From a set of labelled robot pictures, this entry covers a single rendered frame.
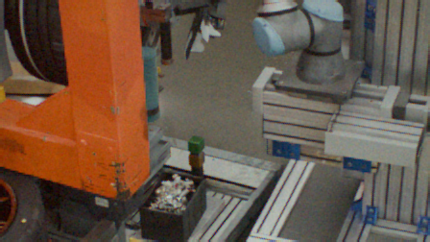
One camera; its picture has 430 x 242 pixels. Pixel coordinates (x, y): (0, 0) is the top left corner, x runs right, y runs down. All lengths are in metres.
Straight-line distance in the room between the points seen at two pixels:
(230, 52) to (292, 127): 1.90
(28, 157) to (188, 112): 1.45
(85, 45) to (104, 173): 0.42
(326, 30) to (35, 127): 0.93
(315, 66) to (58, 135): 0.80
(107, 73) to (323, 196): 1.09
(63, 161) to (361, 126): 0.90
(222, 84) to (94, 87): 1.88
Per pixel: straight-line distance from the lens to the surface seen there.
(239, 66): 4.71
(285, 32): 2.75
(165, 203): 2.81
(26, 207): 2.96
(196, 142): 2.90
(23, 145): 3.02
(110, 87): 2.70
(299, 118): 2.96
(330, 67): 2.87
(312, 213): 3.36
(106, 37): 2.63
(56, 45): 3.17
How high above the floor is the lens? 2.22
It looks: 33 degrees down
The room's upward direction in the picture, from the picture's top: 3 degrees counter-clockwise
